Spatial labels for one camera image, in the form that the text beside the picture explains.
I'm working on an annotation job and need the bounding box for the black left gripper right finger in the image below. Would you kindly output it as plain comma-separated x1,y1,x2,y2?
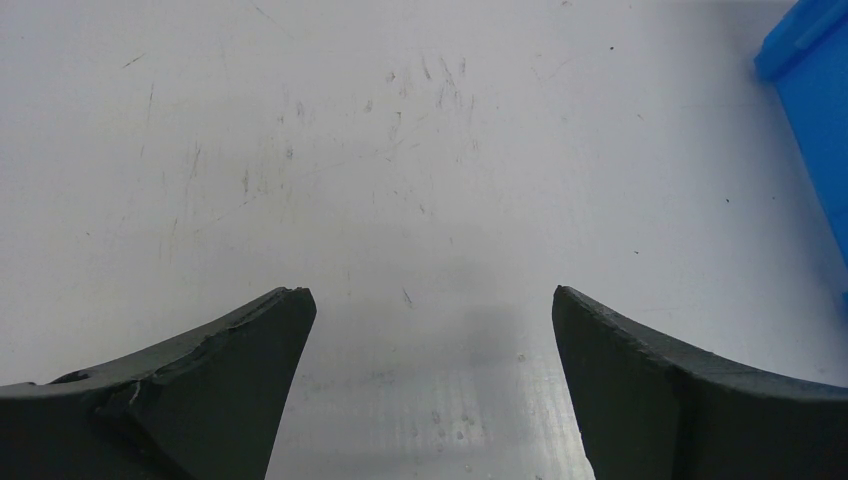
552,286,847,479

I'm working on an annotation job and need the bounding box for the blue plastic bin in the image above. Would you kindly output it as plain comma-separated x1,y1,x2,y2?
754,0,847,258

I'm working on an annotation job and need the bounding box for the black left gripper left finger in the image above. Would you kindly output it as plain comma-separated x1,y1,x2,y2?
1,288,316,479

